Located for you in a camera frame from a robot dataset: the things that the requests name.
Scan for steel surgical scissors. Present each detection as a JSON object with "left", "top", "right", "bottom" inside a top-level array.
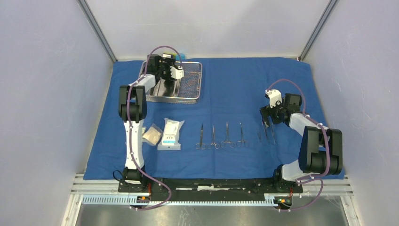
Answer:
[{"left": 195, "top": 124, "right": 207, "bottom": 150}]

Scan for steel needle holder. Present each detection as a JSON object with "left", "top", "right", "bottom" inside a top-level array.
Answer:
[{"left": 236, "top": 123, "right": 249, "bottom": 147}]

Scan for cyan blue block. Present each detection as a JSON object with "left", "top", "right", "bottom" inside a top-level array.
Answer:
[{"left": 176, "top": 53, "right": 186, "bottom": 61}]

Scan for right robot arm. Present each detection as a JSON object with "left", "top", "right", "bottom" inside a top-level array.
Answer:
[{"left": 260, "top": 89, "right": 343, "bottom": 192}]

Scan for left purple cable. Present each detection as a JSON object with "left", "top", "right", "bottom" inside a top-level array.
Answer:
[{"left": 125, "top": 46, "right": 184, "bottom": 212}]

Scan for steel toothed tissue forceps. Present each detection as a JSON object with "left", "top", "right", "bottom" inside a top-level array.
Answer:
[{"left": 263, "top": 123, "right": 270, "bottom": 144}]

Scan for blue surgical wrap cloth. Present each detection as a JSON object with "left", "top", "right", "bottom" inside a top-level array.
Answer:
[{"left": 83, "top": 56, "right": 345, "bottom": 181}]

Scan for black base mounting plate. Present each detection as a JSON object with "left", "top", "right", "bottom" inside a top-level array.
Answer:
[{"left": 118, "top": 178, "right": 303, "bottom": 202}]

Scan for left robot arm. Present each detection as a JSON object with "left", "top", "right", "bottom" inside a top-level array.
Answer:
[{"left": 118, "top": 54, "right": 176, "bottom": 192}]

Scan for metal mesh tray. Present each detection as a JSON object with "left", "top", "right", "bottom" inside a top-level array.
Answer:
[{"left": 146, "top": 61, "right": 202, "bottom": 104}]

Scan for steel ring-handled forceps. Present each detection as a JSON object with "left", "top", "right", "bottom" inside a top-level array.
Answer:
[{"left": 207, "top": 126, "right": 220, "bottom": 149}]

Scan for beige gauze packet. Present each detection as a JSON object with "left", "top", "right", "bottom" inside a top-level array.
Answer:
[{"left": 143, "top": 123, "right": 163, "bottom": 146}]

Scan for slotted cable duct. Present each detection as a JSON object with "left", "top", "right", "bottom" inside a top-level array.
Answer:
[{"left": 81, "top": 194, "right": 288, "bottom": 207}]

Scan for steel hemostat forceps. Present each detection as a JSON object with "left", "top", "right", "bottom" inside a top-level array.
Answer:
[{"left": 220, "top": 122, "right": 235, "bottom": 148}]

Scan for white sterile packet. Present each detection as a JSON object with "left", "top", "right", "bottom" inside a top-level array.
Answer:
[{"left": 157, "top": 118, "right": 185, "bottom": 151}]

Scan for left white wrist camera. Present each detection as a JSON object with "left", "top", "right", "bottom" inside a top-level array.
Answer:
[{"left": 170, "top": 65, "right": 184, "bottom": 80}]

